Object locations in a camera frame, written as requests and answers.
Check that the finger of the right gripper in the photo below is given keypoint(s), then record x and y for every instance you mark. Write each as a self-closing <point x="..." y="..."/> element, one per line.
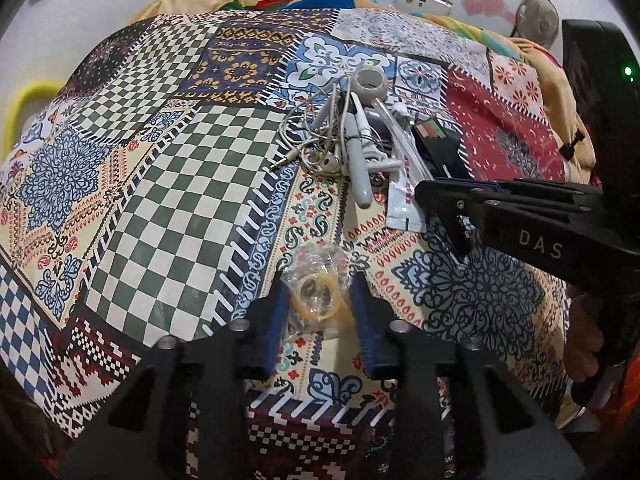
<point x="450" y="200"/>

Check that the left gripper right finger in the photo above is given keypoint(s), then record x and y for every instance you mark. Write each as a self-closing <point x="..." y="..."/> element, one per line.
<point x="499" y="430"/>

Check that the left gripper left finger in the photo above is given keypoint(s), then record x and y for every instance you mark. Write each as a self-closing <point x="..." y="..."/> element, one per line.
<point x="140" y="431"/>

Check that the black makeup palette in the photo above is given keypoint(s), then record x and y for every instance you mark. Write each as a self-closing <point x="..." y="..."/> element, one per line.
<point x="439" y="147"/>

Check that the grey black marker pen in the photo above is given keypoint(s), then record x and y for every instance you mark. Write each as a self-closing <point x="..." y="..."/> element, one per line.
<point x="357" y="129"/>

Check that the clear plastic wrapper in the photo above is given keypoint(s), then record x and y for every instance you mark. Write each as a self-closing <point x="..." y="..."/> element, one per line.
<point x="318" y="280"/>

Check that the person's right hand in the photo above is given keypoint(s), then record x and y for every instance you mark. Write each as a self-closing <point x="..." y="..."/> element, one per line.
<point x="584" y="338"/>

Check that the white squeezed tube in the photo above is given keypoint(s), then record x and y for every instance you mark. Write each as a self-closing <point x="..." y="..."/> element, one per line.
<point x="403" y="213"/>

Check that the purple black cosmetic tube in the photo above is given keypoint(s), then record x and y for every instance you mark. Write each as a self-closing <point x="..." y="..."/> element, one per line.
<point x="379" y="129"/>

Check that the grey tape roll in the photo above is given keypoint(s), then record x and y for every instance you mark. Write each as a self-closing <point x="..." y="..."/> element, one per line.
<point x="369" y="83"/>

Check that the grey standing fan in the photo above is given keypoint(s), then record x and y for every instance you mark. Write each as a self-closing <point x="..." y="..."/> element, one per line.
<point x="537" y="21"/>

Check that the white box on bed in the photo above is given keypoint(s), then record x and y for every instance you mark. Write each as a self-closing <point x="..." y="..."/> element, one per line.
<point x="430" y="7"/>

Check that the patchwork patterned bedspread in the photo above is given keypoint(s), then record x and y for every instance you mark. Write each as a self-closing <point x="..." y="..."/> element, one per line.
<point x="146" y="202"/>

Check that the yellow curved bed rail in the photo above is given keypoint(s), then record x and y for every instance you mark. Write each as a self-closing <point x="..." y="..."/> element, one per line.
<point x="25" y="102"/>

